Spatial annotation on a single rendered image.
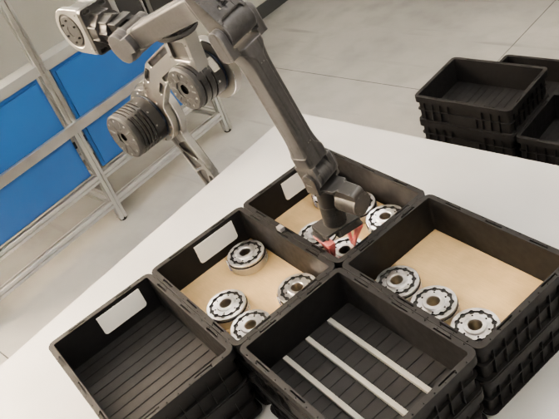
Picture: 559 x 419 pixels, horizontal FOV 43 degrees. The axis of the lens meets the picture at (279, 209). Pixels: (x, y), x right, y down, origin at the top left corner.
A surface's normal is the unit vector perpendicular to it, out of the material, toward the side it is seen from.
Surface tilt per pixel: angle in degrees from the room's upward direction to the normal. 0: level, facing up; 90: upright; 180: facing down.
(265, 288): 0
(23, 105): 90
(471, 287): 0
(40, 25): 90
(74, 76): 90
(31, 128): 90
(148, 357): 0
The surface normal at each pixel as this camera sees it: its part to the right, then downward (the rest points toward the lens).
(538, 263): -0.75, 0.56
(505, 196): -0.29, -0.75
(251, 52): 0.66, 0.13
